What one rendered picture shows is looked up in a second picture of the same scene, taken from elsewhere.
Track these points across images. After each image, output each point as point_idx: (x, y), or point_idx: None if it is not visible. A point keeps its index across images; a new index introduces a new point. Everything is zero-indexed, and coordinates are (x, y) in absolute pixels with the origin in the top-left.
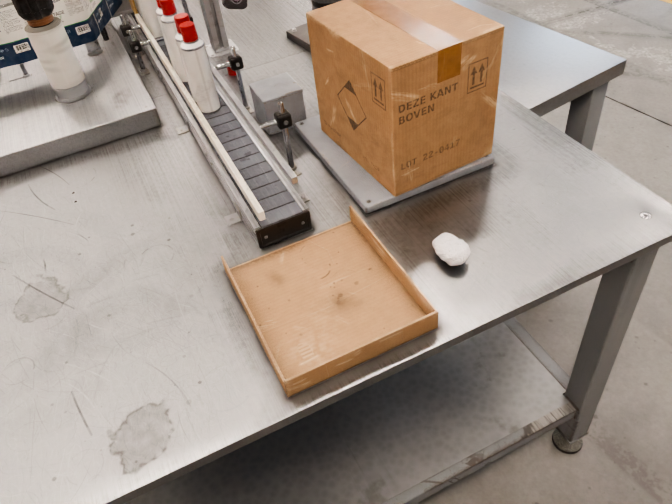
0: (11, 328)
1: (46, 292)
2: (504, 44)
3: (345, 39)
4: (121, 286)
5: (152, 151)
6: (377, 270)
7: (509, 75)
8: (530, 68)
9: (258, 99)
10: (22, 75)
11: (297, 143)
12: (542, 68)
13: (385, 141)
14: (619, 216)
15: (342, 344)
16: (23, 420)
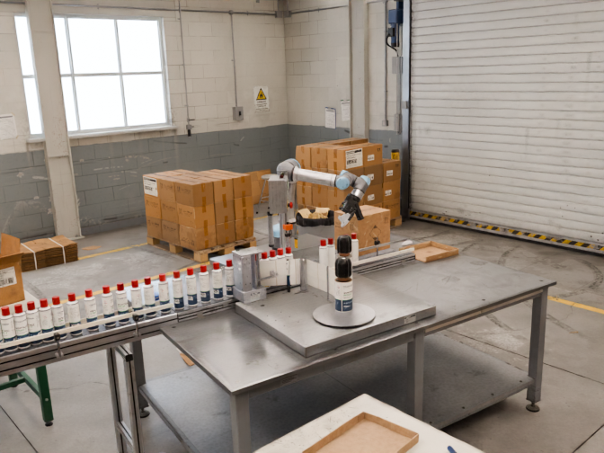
0: (463, 279)
1: (448, 279)
2: (293, 244)
3: (375, 213)
4: (439, 271)
5: (372, 279)
6: (416, 250)
7: (315, 243)
8: (311, 241)
9: None
10: (327, 301)
11: None
12: (312, 240)
13: (387, 232)
14: None
15: (441, 251)
16: (485, 272)
